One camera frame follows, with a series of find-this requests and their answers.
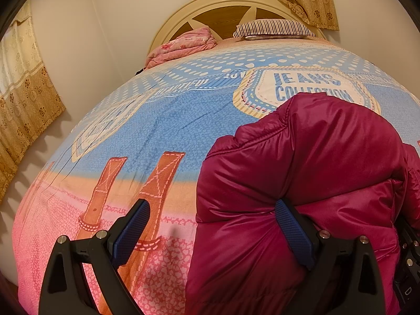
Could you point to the bed with printed blue-pink cover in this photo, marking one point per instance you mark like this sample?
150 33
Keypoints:
164 115

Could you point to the pink folded floral quilt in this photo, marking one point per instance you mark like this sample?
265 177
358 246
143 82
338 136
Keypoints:
180 44

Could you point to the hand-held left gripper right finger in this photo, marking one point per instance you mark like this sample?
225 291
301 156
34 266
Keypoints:
293 236

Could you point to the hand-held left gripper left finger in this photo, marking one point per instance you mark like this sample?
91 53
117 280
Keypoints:
131 233

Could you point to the cream wooden headboard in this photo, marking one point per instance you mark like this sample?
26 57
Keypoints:
183 16

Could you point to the striped pillow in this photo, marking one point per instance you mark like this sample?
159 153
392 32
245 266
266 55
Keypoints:
272 28

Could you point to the magenta quilted down jacket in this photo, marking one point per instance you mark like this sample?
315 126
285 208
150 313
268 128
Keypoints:
295 157

